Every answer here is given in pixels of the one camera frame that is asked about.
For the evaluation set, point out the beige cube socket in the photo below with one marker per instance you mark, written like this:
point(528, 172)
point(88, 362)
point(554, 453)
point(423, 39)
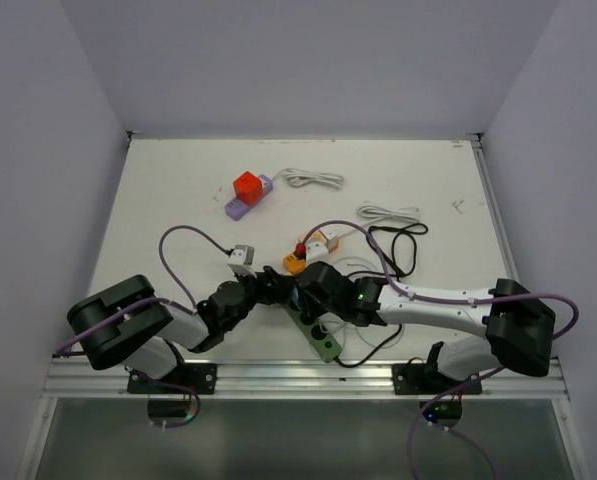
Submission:
point(328, 236)

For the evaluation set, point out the red cube socket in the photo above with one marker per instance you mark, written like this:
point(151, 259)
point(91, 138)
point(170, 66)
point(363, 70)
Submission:
point(248, 188)

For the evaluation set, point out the light blue usb charger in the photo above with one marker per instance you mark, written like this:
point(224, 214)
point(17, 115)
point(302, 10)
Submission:
point(295, 300)

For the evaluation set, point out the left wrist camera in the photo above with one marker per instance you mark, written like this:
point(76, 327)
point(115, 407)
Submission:
point(240, 260)

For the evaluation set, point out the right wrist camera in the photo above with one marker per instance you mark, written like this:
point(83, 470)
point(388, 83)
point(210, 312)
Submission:
point(312, 251)

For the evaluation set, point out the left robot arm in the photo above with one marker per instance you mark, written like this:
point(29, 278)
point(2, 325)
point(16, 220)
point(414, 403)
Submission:
point(129, 324)

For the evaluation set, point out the green power strip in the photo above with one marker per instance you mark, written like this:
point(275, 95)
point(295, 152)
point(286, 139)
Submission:
point(326, 347)

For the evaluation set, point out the purple usb hub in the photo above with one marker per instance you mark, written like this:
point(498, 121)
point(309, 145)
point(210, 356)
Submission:
point(236, 210)

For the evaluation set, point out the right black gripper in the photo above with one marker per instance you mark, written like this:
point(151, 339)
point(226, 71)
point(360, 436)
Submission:
point(308, 306)

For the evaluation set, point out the aluminium front rail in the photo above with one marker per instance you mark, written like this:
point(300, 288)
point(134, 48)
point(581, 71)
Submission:
point(284, 380)

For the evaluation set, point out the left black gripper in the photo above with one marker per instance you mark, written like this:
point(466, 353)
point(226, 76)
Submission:
point(279, 289)

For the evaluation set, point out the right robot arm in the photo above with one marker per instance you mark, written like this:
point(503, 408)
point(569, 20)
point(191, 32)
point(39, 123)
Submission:
point(504, 326)

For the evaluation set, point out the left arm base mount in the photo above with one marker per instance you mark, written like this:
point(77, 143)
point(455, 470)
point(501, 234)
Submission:
point(199, 377)

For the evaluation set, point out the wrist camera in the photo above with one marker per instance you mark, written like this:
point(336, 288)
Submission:
point(240, 260)
point(312, 251)

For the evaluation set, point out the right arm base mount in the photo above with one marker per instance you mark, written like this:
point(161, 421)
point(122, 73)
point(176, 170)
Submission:
point(413, 378)

